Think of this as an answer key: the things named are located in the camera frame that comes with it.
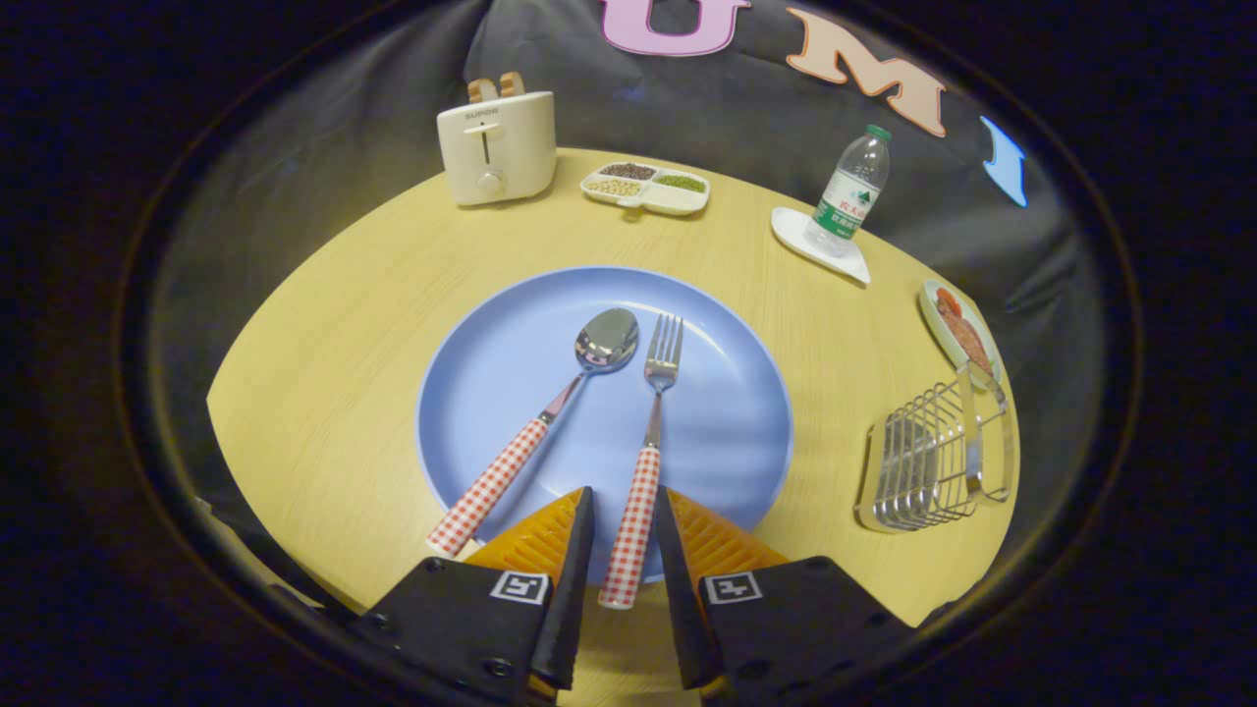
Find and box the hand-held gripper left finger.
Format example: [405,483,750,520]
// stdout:
[354,486,596,703]

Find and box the blue plate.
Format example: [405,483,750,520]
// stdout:
[417,266,794,585]

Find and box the cream toaster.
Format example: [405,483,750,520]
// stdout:
[437,90,558,207]

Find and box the metal cutlery drainer basket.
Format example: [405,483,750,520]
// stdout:
[854,361,1015,534]

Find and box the white square coaster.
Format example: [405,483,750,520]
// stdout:
[771,206,872,286]

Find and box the white divided dish with beans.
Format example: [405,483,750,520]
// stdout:
[580,161,711,219]

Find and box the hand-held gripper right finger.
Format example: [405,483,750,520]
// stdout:
[655,485,924,703]

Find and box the clear water bottle green cap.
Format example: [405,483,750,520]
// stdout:
[805,124,893,258]

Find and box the spoon with red checked handle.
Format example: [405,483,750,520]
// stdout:
[425,307,641,560]

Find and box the fork with red checked handle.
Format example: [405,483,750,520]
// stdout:
[598,314,684,611]

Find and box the black backdrop cloth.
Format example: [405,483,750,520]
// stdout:
[147,0,1111,629]

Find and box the green plate with meat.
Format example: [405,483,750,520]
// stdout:
[920,279,1004,384]

